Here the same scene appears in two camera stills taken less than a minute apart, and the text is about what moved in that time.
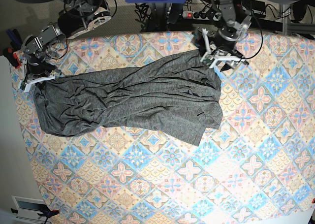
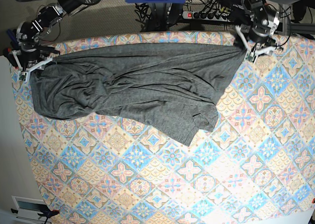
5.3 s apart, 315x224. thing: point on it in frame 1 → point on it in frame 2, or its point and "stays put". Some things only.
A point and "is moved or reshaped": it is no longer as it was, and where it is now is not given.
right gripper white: x=232 y=62 → x=252 y=53
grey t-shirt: x=177 y=99 is moved or reshaped
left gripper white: x=28 y=83 → x=24 y=74
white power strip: x=202 y=15 stays put
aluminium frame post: x=283 y=19 stays put
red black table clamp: x=12 y=56 stays put
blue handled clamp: x=16 y=40 stays put
